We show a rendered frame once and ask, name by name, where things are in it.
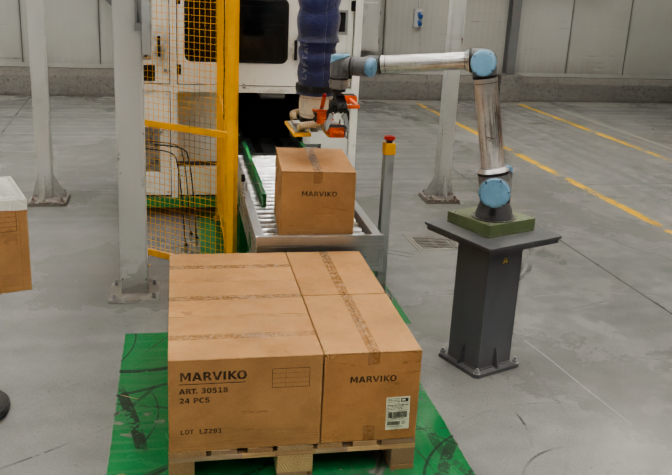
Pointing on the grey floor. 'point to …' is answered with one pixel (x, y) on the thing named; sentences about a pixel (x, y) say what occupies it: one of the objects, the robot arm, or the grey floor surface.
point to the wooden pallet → (298, 455)
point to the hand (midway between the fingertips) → (337, 129)
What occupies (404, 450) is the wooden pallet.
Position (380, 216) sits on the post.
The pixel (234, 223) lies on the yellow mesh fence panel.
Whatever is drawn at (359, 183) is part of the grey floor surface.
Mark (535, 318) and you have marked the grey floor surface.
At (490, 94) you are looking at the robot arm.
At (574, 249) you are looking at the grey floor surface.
